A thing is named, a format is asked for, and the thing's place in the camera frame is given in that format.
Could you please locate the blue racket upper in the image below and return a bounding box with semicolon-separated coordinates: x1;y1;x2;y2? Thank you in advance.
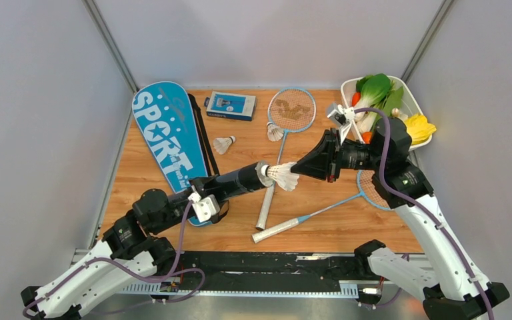
255;87;317;232

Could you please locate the orange carrot back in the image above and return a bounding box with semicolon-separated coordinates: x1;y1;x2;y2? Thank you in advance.
351;92;361;107

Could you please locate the black shuttlecock tube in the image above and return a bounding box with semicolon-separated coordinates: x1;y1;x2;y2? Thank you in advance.
222;161;273;200

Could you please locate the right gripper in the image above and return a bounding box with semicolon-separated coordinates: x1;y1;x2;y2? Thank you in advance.
290;127;385;183

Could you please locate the blue product box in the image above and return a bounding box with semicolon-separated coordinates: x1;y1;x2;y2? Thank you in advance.
204;91;257;121

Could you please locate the blue racket bag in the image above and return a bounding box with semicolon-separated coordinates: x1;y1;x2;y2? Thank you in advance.
131;81;231;228

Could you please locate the orange carrot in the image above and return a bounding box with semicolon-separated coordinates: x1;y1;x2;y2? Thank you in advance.
361;131;373;144
351;92;361;107

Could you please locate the white shuttlecock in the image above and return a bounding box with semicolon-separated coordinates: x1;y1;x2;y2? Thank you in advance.
266;121;284;142
263;162;300;191
213;136;236;155

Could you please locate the green bok choy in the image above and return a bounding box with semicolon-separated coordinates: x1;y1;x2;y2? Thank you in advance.
354;73;392;109

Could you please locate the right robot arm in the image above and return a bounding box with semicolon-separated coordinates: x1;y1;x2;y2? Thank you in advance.
292;118;510;319

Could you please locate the orange carrot front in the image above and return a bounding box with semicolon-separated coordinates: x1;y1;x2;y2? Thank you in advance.
361;131;373;144

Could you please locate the blue racket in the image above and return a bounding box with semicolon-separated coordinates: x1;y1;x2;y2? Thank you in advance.
252;170;391;243
255;87;317;232

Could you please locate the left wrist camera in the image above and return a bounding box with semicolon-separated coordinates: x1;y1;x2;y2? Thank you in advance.
188;192;221;223

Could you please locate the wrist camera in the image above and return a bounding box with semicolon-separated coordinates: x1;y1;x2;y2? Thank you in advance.
188;192;221;223
325;102;355;127

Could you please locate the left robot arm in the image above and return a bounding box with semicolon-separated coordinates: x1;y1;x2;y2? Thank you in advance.
21;174;254;319

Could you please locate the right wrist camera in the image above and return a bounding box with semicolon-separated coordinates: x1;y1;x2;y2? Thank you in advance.
325;102;355;127

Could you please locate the white plastic basin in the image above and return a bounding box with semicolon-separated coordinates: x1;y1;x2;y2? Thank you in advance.
340;75;423;143

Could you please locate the yellow cabbage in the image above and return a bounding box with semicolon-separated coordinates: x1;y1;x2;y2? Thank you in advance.
404;113;437;145

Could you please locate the blue racket lower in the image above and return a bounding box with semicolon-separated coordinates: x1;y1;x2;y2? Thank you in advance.
252;170;391;243

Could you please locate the white mushroom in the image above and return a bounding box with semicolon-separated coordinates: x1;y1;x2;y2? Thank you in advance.
391;108;409;122

